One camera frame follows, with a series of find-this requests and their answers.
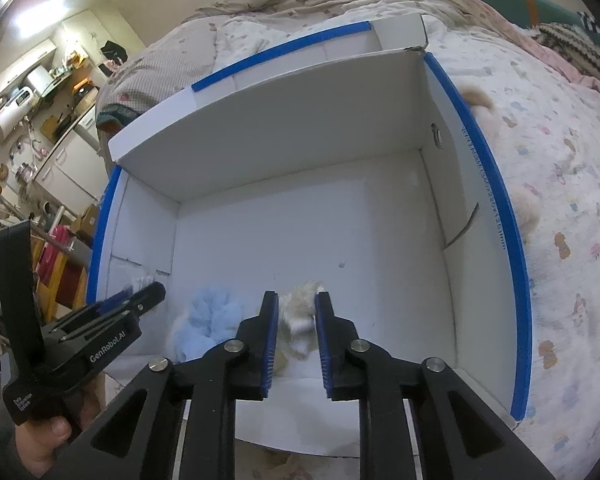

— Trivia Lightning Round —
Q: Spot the floral patterned bed quilt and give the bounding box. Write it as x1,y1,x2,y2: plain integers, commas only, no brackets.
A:
96,0,600,479

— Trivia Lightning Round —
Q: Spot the black white striped cloth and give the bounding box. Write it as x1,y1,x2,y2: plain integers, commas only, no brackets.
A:
531,22,600,80

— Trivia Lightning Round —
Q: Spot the cream fabric scrunchie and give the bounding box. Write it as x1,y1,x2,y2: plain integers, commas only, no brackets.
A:
273,281,325,375

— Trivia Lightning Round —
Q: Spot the light blue fluffy sock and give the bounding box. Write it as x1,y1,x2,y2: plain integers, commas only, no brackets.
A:
170,286,242,363

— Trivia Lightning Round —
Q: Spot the yellow wooden rack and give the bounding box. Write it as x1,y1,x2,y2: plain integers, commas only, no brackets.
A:
0,224,91,323

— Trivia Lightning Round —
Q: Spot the white cardboard box blue tape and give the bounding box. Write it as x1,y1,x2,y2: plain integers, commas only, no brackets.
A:
85,13,534,458

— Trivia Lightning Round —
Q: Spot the white kitchen cabinet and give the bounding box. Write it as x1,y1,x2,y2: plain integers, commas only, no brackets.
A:
32,105,108,214

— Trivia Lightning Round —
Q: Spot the teal orange cushion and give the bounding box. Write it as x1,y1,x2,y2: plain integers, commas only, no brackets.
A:
481,0,581,28

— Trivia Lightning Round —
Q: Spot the person's left hand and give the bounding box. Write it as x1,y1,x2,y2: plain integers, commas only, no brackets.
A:
15,373,105,478

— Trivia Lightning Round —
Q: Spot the cream plush toy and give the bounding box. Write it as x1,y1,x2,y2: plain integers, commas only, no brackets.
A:
457,84,541,244

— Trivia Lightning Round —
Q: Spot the brown cardboard box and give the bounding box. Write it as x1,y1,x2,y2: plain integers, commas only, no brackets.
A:
71,204,99,243

